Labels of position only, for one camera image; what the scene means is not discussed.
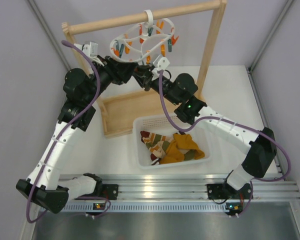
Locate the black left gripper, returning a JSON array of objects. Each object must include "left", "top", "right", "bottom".
[{"left": 84, "top": 54, "right": 138, "bottom": 104}]

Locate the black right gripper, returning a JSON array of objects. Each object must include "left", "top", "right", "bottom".
[{"left": 132, "top": 66, "right": 181, "bottom": 107}]

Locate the white clip hanger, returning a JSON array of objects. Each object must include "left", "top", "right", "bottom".
[{"left": 109, "top": 10, "right": 179, "bottom": 65}]

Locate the mustard yellow sock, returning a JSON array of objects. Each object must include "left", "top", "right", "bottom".
[{"left": 160, "top": 133, "right": 206, "bottom": 165}]

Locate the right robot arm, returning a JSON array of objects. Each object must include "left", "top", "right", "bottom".
[{"left": 132, "top": 65, "right": 277, "bottom": 199}]

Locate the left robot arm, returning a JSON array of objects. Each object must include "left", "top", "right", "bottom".
[{"left": 16, "top": 57, "right": 138, "bottom": 214}]

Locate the striped socks pile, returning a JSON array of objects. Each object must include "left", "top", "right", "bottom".
[{"left": 140, "top": 130, "right": 173, "bottom": 166}]

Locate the wooden drying rack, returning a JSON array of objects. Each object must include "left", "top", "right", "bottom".
[{"left": 56, "top": 0, "right": 227, "bottom": 140}]

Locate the white plastic basket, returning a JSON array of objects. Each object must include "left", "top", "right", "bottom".
[{"left": 132, "top": 115, "right": 213, "bottom": 170}]

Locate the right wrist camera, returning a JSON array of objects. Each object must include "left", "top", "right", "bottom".
[{"left": 151, "top": 55, "right": 170, "bottom": 79}]

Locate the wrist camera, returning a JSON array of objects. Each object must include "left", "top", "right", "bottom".
[
  {"left": 74, "top": 41, "right": 98, "bottom": 58},
  {"left": 151, "top": 55, "right": 170, "bottom": 79}
]

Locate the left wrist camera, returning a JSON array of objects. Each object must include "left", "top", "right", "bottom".
[{"left": 74, "top": 41, "right": 98, "bottom": 58}]

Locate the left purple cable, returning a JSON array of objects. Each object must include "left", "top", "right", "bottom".
[{"left": 26, "top": 39, "right": 111, "bottom": 224}]

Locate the purple cable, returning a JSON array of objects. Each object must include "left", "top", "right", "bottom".
[
  {"left": 158, "top": 69, "right": 291, "bottom": 216},
  {"left": 26, "top": 39, "right": 111, "bottom": 224}
]

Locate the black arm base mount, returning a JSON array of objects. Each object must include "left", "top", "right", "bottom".
[{"left": 76, "top": 183, "right": 119, "bottom": 200}]

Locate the aluminium frame rail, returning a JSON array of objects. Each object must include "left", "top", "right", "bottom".
[{"left": 62, "top": 175, "right": 300, "bottom": 214}]

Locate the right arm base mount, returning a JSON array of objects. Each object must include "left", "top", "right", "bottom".
[{"left": 206, "top": 183, "right": 253, "bottom": 204}]

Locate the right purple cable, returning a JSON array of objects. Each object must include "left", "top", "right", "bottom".
[{"left": 158, "top": 69, "right": 291, "bottom": 216}]

